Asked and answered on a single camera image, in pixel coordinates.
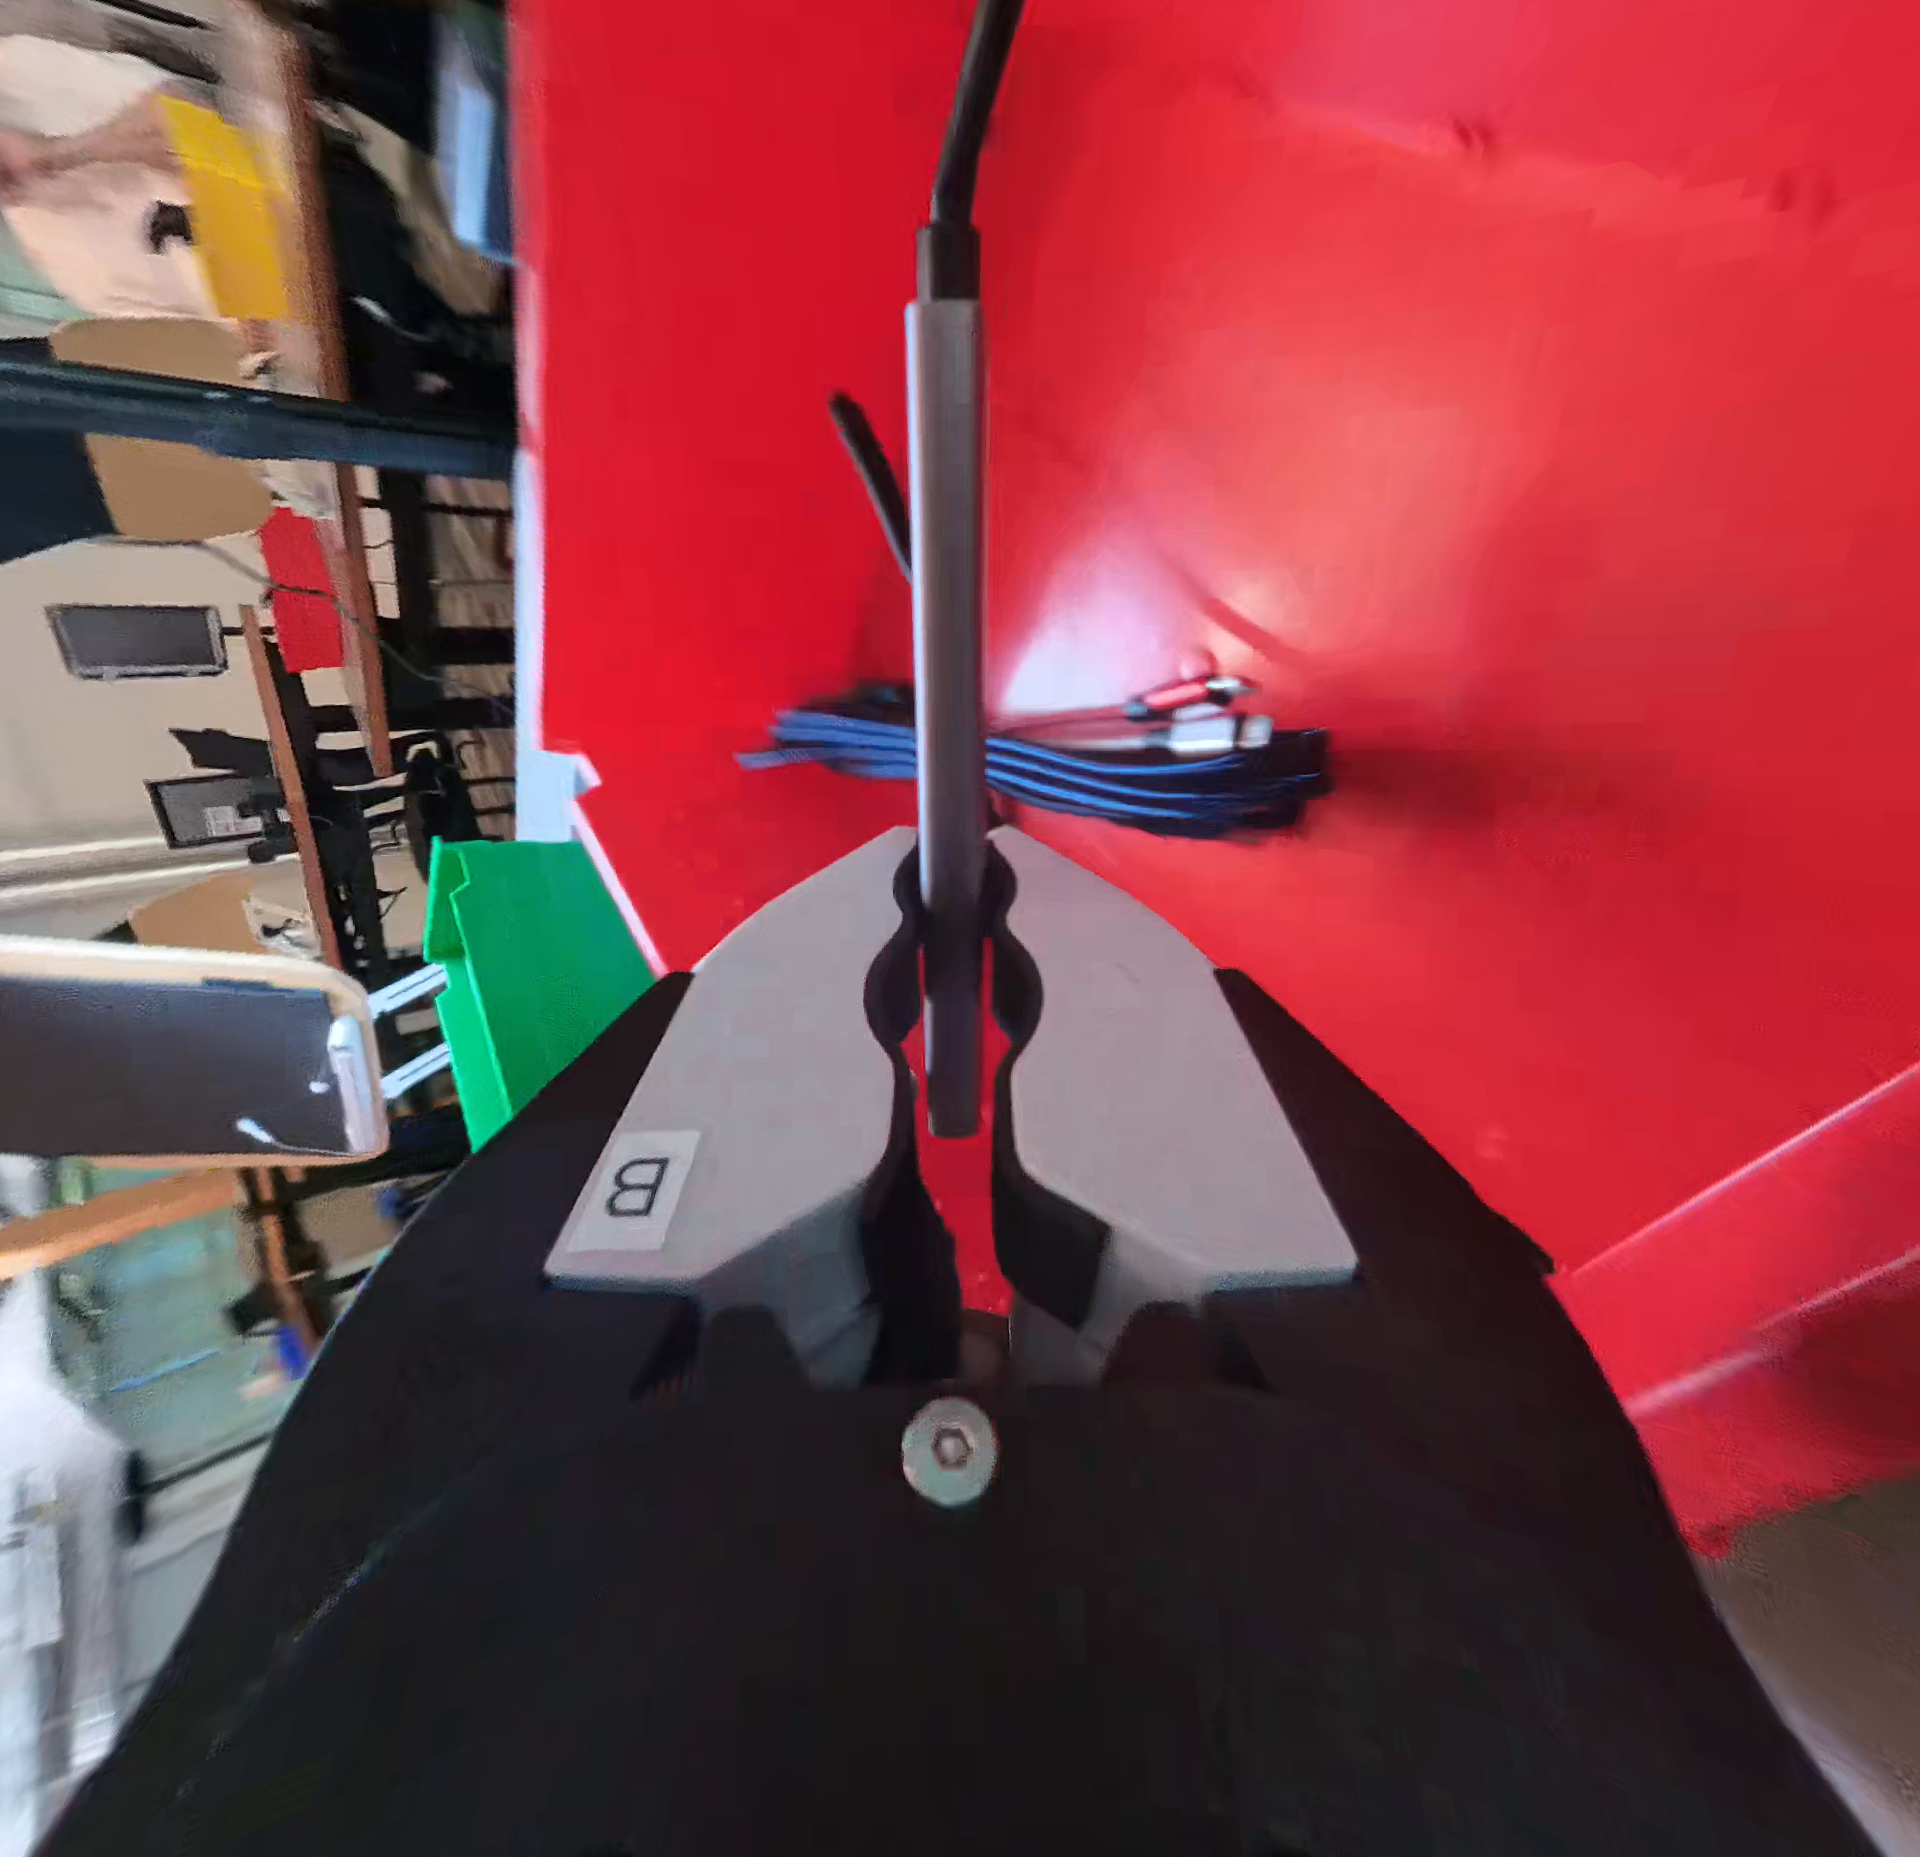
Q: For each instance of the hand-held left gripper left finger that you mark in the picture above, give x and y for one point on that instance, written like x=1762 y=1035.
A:
x=707 y=1108

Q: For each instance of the dark metal pole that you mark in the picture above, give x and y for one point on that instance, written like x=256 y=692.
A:
x=224 y=417

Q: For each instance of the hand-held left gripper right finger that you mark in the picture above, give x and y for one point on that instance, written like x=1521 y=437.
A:
x=1171 y=1108

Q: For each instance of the green plastic bin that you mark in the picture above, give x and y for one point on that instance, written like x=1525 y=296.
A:
x=525 y=972

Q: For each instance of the black tablet with tan frame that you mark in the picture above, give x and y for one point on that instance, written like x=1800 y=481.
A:
x=150 y=1047

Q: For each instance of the dark wall monitor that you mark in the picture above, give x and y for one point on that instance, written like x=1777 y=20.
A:
x=135 y=642

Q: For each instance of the small red plastic bin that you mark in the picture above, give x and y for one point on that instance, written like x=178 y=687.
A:
x=301 y=589

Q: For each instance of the yellow plastic bin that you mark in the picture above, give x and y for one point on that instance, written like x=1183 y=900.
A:
x=224 y=207

